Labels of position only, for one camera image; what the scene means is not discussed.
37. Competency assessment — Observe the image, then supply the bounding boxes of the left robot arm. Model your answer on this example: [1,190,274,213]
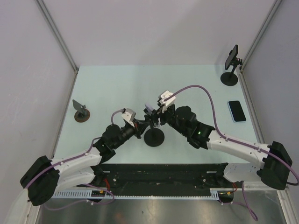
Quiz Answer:
[20,112,153,206]

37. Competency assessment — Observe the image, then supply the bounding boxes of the white cable duct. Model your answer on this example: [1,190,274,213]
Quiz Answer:
[51,188,228,201]

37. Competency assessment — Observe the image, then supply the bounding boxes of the black phone stand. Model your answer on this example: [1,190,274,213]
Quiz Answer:
[220,57,243,86]
[142,109,165,147]

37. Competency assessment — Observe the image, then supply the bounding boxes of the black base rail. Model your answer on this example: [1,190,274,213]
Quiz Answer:
[92,163,241,197]

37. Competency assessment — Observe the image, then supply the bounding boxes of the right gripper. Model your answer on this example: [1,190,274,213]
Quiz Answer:
[147,103,188,136]

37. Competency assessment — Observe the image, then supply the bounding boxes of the black smartphone on right stand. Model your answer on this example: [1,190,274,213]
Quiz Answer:
[225,44,239,70]

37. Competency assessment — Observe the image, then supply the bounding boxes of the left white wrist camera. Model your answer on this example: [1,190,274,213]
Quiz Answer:
[122,108,136,127]

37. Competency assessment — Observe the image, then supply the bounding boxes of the rusty round phone stand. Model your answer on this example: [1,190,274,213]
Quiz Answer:
[72,99,90,123]

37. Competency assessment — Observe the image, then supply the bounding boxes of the blue-cased smartphone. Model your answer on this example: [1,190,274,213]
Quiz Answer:
[228,100,247,123]

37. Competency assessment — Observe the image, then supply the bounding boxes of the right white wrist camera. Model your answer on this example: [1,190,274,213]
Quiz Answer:
[157,90,176,113]

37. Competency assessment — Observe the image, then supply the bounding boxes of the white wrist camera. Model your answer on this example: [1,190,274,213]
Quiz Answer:
[122,108,136,127]
[157,90,176,113]

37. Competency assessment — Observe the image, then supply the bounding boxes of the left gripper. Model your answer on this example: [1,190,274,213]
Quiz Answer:
[113,118,150,149]

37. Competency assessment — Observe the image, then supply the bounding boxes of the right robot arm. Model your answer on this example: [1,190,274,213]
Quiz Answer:
[150,105,292,190]

